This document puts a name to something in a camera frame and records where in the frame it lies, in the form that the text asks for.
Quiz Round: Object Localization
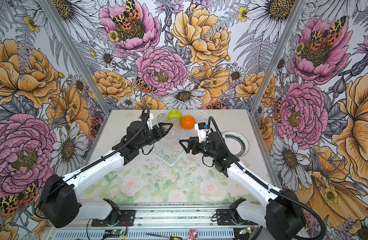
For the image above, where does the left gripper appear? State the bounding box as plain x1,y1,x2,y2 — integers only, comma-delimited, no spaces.
137,122,173,148

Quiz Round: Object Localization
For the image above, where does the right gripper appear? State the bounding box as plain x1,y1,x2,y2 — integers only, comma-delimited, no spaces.
179,137,217,159

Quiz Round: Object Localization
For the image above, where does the white wire dish rack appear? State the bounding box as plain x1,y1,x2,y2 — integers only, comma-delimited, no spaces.
146,101,210,166

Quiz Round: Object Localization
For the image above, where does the green red rimmed plate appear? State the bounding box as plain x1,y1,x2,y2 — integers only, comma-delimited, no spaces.
222,131,250,158

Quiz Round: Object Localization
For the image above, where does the clear glass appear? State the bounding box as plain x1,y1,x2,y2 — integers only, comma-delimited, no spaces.
157,114,167,123
178,129,191,140
169,118,180,128

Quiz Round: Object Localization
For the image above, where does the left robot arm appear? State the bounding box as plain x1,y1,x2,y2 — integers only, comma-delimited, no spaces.
38,110,173,228

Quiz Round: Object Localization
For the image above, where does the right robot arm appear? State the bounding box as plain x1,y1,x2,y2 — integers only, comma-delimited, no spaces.
179,123,307,240

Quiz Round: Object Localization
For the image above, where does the orange bowl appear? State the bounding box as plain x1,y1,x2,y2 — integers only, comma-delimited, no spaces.
180,116,196,130

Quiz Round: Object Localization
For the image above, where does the lime green bowl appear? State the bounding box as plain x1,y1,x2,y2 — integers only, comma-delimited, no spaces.
167,109,182,121

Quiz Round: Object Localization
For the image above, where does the pink white small object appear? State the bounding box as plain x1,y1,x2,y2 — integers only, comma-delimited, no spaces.
188,230,199,240

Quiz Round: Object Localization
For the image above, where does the green circuit board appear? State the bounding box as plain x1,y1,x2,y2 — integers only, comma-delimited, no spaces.
103,229,125,238

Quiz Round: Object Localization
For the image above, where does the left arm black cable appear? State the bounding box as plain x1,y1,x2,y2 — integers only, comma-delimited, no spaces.
39,107,151,205

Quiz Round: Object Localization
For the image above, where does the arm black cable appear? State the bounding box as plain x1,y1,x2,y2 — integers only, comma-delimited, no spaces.
39,107,151,205
207,116,327,240

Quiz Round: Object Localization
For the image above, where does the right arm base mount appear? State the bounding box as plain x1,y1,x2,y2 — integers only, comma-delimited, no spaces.
212,209,242,226

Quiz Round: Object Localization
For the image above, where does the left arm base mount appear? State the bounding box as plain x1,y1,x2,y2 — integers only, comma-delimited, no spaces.
91,210,136,227

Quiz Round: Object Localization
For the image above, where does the yellow handled screwdriver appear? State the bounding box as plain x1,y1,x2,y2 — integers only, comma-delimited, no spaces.
146,233,182,240

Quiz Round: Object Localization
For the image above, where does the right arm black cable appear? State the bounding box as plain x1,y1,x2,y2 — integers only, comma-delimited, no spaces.
207,116,327,240

